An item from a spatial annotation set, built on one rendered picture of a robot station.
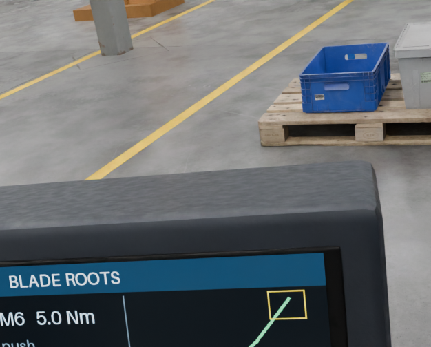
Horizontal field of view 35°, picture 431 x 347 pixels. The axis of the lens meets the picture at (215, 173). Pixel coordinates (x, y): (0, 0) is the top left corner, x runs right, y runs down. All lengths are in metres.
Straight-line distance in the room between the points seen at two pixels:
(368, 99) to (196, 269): 3.43
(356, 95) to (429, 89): 0.36
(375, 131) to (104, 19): 3.68
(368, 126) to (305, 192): 3.33
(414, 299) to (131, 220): 2.17
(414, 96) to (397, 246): 1.16
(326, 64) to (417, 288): 2.11
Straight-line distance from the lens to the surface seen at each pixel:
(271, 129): 3.71
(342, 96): 3.67
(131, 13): 8.67
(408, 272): 2.53
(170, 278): 0.24
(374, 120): 3.57
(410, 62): 3.57
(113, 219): 0.25
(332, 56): 4.23
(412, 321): 2.30
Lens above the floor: 1.36
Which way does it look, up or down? 23 degrees down
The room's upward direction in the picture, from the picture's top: 9 degrees counter-clockwise
